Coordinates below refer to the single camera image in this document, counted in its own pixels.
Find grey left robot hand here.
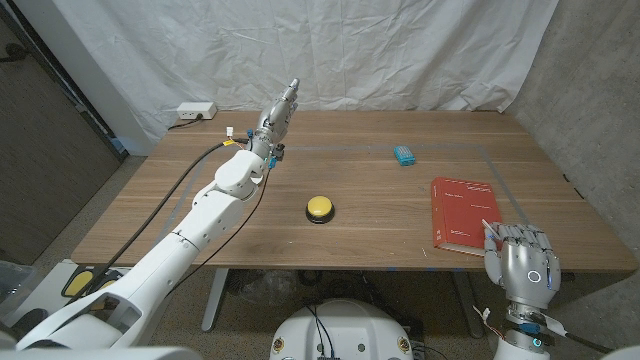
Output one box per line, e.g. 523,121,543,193
244,77,301,161

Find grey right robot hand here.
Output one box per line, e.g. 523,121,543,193
482,222,562,326

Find white calculator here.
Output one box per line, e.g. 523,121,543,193
481,218,502,242

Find red notebook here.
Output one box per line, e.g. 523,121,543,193
431,175,504,257

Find yellow push button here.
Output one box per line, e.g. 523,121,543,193
305,195,336,225

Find grey table leg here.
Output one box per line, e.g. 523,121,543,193
452,269,485,339
201,268,230,333

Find white power strip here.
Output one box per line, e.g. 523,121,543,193
176,101,219,121

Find white backdrop sheet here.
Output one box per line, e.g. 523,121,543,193
49,0,560,156

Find small teal box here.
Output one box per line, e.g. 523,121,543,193
392,144,417,167

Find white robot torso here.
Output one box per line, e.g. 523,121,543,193
269,298,415,360

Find yellow foot pedal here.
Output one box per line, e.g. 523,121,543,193
92,277,120,297
60,268,96,298

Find white floor board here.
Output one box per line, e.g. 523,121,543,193
22,259,141,306

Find clear plastic bin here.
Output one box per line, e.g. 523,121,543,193
0,259,36,316

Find black power strip cable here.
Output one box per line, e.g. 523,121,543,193
167,115,204,132

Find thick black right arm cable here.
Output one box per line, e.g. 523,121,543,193
542,312,616,355

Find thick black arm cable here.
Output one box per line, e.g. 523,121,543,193
542,312,616,355
64,137,250,306

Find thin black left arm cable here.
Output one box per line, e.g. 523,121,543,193
167,167,274,296

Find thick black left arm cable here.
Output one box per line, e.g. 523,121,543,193
64,137,250,306

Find black torso cable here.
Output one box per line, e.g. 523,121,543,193
304,303,335,359

